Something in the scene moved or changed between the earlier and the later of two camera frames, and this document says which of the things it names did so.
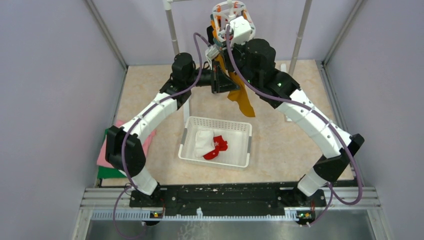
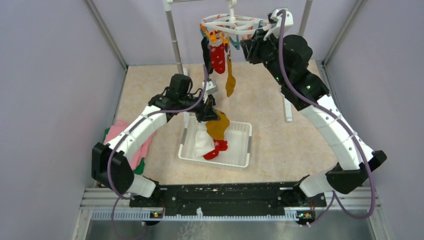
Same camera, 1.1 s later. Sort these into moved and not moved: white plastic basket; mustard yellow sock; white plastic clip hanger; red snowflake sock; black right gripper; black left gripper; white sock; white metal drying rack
Moved: black left gripper; white plastic clip hanger; black right gripper; mustard yellow sock
Not moved: white metal drying rack; white plastic basket; white sock; red snowflake sock
